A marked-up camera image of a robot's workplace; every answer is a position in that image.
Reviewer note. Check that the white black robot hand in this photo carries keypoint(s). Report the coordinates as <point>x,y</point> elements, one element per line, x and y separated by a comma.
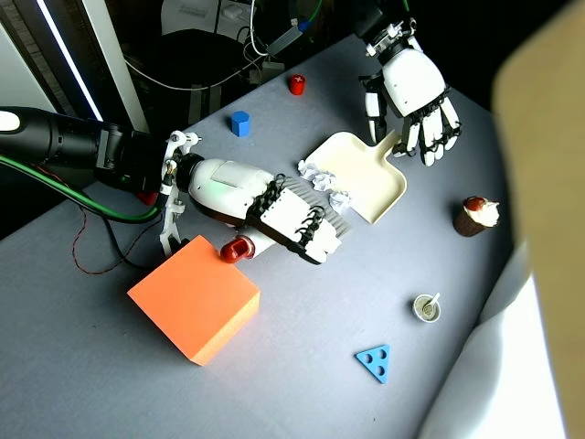
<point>411,82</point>
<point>224,183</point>

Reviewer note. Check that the white paper ball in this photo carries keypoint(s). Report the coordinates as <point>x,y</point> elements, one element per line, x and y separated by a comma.
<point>308,169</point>
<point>340,201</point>
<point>323,180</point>

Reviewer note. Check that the cream plastic dustpan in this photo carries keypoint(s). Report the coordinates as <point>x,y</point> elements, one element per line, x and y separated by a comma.
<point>361,178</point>

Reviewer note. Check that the blue hexagonal block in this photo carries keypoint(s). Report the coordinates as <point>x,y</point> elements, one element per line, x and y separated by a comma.
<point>241,124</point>

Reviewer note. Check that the small red block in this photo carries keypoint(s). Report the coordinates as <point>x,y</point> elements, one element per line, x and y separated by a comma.
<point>147,198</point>

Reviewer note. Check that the large orange box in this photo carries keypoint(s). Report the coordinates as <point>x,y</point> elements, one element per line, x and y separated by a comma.
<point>192,288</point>

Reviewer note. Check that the red cylinder block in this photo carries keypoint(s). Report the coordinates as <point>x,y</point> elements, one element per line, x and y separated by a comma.
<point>297,85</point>

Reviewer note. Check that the grey usb adapter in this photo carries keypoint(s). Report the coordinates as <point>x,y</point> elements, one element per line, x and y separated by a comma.
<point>283,40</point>

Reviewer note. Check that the beige board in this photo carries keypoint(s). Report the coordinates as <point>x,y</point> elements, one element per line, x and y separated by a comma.
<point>548,137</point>

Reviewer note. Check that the toy cupcake with strawberry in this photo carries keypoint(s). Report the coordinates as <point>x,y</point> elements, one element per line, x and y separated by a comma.
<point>473,219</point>

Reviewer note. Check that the grey table cloth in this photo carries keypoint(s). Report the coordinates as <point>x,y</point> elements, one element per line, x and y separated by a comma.
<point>320,343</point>

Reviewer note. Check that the small white spoon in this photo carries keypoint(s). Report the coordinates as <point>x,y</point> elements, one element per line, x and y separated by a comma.
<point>434,301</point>

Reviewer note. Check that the small white toy cup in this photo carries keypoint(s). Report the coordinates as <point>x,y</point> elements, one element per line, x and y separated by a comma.
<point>419,313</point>

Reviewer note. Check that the blue triangle with three holes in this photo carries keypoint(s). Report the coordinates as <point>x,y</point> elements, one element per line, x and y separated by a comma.
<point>375,362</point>

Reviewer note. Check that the white backdrop sheet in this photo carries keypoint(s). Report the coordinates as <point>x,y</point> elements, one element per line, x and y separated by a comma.
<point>503,366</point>

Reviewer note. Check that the white door frame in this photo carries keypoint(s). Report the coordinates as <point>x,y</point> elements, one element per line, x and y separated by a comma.
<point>114,59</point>

